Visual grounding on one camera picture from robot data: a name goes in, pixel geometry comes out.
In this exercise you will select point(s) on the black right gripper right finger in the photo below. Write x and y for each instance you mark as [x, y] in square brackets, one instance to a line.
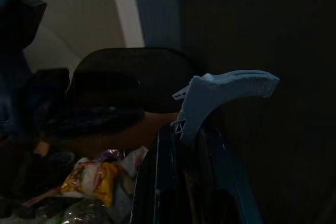
[225, 182]

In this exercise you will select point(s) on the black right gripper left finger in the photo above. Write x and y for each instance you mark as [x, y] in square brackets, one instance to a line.
[157, 182]

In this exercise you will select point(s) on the pale curved plastic piece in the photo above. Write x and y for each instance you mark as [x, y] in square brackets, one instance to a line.
[210, 95]

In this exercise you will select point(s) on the black bin liner bag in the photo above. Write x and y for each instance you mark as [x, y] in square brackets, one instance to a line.
[99, 121]

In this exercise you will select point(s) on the white crumpled paper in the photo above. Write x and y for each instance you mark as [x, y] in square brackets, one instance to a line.
[134, 161]

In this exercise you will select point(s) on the yellow snack packet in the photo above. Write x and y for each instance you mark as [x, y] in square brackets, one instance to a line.
[105, 179]

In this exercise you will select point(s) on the purple wrapper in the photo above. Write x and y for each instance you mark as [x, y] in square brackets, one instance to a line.
[110, 154]

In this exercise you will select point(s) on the clear plastic bag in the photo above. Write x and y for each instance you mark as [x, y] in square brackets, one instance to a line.
[81, 212]

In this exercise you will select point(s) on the white door frame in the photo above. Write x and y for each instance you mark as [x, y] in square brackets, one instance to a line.
[126, 9]

